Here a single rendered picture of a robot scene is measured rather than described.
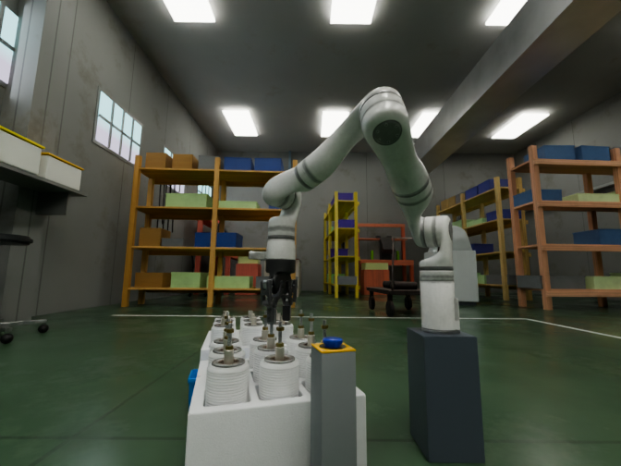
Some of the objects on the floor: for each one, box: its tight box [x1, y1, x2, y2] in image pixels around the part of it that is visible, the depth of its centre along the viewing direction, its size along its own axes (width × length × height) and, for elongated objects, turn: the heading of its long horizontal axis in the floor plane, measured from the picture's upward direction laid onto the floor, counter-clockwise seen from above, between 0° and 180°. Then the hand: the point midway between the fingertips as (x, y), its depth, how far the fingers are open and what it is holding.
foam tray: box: [185, 358, 367, 466], centre depth 82 cm, size 39×39×18 cm
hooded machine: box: [424, 226, 479, 306], centre depth 515 cm, size 73×62×130 cm
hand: (279, 316), depth 75 cm, fingers open, 6 cm apart
